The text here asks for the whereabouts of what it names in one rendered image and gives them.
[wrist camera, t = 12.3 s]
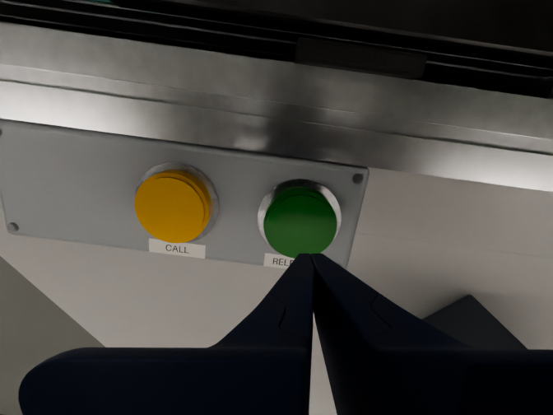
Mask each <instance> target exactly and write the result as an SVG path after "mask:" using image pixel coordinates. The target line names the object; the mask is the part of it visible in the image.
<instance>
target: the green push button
mask: <svg viewBox="0 0 553 415"><path fill-rule="evenodd" d="M263 229H264V233H265V236H266V238H267V241H268V243H269V244H270V245H271V247H272V248H273V249H274V250H276V251H277V252H278V253H280V254H283V255H285V256H286V257H289V258H293V259H295V258H296V257H297V255H298V254H310V255H311V254H320V253H321V252H323V251H324V250H325V249H326V248H327V247H328V246H329V245H330V244H331V242H332V240H333V238H334V236H335V235H336V231H337V217H336V214H335V212H334V210H333V208H332V205H331V203H330V202H329V201H328V200H327V199H326V197H325V196H323V195H322V194H321V193H320V192H318V191H317V190H314V189H311V188H306V187H293V188H290V189H286V190H283V191H282V192H280V193H279V194H278V195H276V196H275V197H274V198H273V199H272V201H271V202H270V203H269V204H268V206H267V210H266V212H265V217H264V221H263Z"/></svg>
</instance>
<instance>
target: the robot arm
mask: <svg viewBox="0 0 553 415"><path fill-rule="evenodd" d="M314 319H315V323H316V327H317V330H318V337H319V341H320V344H321V348H322V352H323V358H324V361H325V366H326V369H327V373H328V379H329V383H330V386H331V390H332V396H333V400H334V403H335V408H336V411H337V415H553V350H551V349H482V348H478V347H473V346H469V345H467V344H465V343H462V342H460V341H458V340H457V339H455V338H453V337H451V336H449V335H447V334H446V333H444V332H442V331H441V330H439V329H437V328H436V327H434V326H432V325H430V324H428V323H426V322H425V321H424V320H422V319H419V318H418V317H416V316H414V315H413V314H411V313H410V312H408V311H406V310H404V309H403V308H401V307H400V306H398V305H396V304H395V303H393V302H392V301H390V300H389V299H388V298H386V297H385V296H383V295H382V294H379V293H378V292H377V291H376V290H375V289H373V288H372V287H370V286H369V285H367V284H366V283H364V282H362V281H361V280H360V279H359V278H357V277H356V276H354V275H353V274H351V273H350V272H348V271H347V270H345V269H344V268H343V267H341V266H340V265H339V264H337V263H335V262H334V261H332V260H331V259H330V258H329V257H327V256H326V255H324V254H311V255H310V254H298V255H297V257H296V258H295V260H294V261H293V262H292V263H291V265H290V266H289V267H288V269H287V270H286V271H285V272H284V273H283V274H282V275H281V277H280V278H279V280H278V281H277V282H276V284H275V285H274V286H273V287H272V289H271V290H270V291H269V292H268V294H266V296H265V297H264V298H263V300H262V301H261V302H260V303H259V304H258V305H257V307H256V308H255V309H254V310H253V311H252V312H251V313H250V314H249V315H248V316H246V317H245V318H244V319H243V320H242V321H241V322H240V323H239V324H238V325H236V326H235V327H234V328H233V329H232V330H231V331H230V332H229V333H228V334H227V335H226V336H225V337H224V338H223V339H222V340H221V341H219V342H218V343H216V344H215V345H212V346H210V347H82V348H76V349H72V350H69V351H65V352H61V353H59V354H58V355H55V356H53V357H50V358H49V359H47V360H45V361H43V362H41V363H40V364H39V365H37V366H35V367H34V368H33V369H32V370H30V371H29V372H28V373H27V374H26V376H25V377H24V379H23V380H22V381H21V385H20V388H19V392H18V400H19V404H20V408H21V411H22V414H23V415H309V396H310V377H311V359H312V341H313V322H314Z"/></svg>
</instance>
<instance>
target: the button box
mask: <svg viewBox="0 0 553 415"><path fill-rule="evenodd" d="M166 170H180V171H183V172H186V173H189V174H190V175H193V176H194V177H196V178H197V179H198V180H200V181H201V182H202V183H203V185H204V186H205V187H206V189H207V191H208V193H209V194H210V197H211V203H212V212H211V218H210V220H209V222H208V223H207V225H206V227H205V228H204V230H203V231H202V232H201V234H199V235H198V236H197V237H195V238H194V239H192V240H190V241H187V242H184V243H169V242H165V241H163V240H159V239H157V238H155V237H154V236H153V235H151V234H150V233H149V232H147V231H146V230H145V228H144V227H143V226H142V224H141V223H140V222H139V220H138V218H137V214H136V211H135V205H134V203H135V197H136V193H137V190H138V189H139V187H140V186H141V184H142V183H143V182H144V181H145V180H147V179H148V178H150V177H152V176H153V175H156V174H158V173H160V172H162V171H166ZM368 178H369V169H368V167H365V166H354V165H347V164H341V163H334V162H328V161H316V160H310V159H304V158H297V157H291V156H279V155H273V154H267V153H260V152H248V151H242V150H235V149H229V148H223V147H211V146H205V145H198V144H192V143H186V142H174V141H168V140H161V139H155V138H144V137H137V136H131V135H124V134H118V133H107V132H100V131H94V130H87V129H81V128H69V127H63V126H57V125H50V124H38V123H32V122H26V121H20V120H13V119H1V118H0V197H1V201H2V209H3V213H4V217H5V222H6V227H7V231H8V233H10V234H13V235H22V236H29V237H35V238H42V239H49V240H61V241H68V242H75V243H82V244H88V245H101V246H108V247H114V248H121V249H134V250H140V251H147V252H154V253H161V254H173V255H180V256H187V257H194V258H200V259H213V260H220V261H226V262H233V263H246V264H252V265H259V266H266V267H273V268H285V269H288V267H289V266H290V265H291V263H292V262H293V261H294V260H295V259H293V258H289V257H286V256H285V255H283V254H280V253H278V252H277V251H276V250H274V249H273V248H272V247H271V245H270V244H269V243H268V241H267V238H266V236H265V233H264V229H263V221H264V217H265V212H266V210H267V206H268V204H269V203H270V202H271V201H272V199H273V198H274V197H275V196H276V195H278V194H279V193H280V192H282V191H283V190H286V189H290V188H293V187H306V188H311V189H314V190H317V191H318V192H320V193H321V194H322V195H323V196H325V197H326V199H327V200H328V201H329V202H330V203H331V205H332V208H333V210H334V212H335V214H336V217H337V231H336V235H335V236H334V238H333V240H332V242H331V244H330V245H329V246H328V247H327V248H326V249H325V250H324V251H323V252H321V253H320V254H324V255H326V256H327V257H329V258H330V259H331V260H332V261H334V262H335V263H337V264H339V265H340V266H341V267H343V268H344V269H345V270H346V269H347V265H348V261H349V258H350V254H351V248H352V245H353V240H354V237H355V233H356V228H357V223H358V220H359V216H360V210H361V207H362V203H363V199H364V196H365V190H366V185H367V182H368Z"/></svg>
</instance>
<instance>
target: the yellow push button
mask: <svg viewBox="0 0 553 415"><path fill-rule="evenodd" d="M134 205H135V211H136V214H137V218H138V220H139V222H140V223H141V224H142V226H143V227H144V228H145V230H146V231H147V232H149V233H150V234H151V235H153V236H154V237H155V238H157V239H159V240H163V241H165V242H169V243H184V242H187V241H190V240H192V239H194V238H195V237H197V236H198V235H199V234H201V232H202V231H203V230H204V228H205V227H206V225H207V223H208V222H209V220H210V218H211V212H212V203H211V197H210V194H209V193H208V191H207V189H206V187H205V186H204V185H203V183H202V182H201V181H200V180H198V179H197V178H196V177H194V176H193V175H190V174H189V173H186V172H183V171H180V170H166V171H162V172H160V173H158V174H156V175H153V176H152V177H150V178H148V179H147V180H145V181H144V182H143V183H142V184H141V186H140V187H139V189H138V190H137V193H136V197H135V203H134Z"/></svg>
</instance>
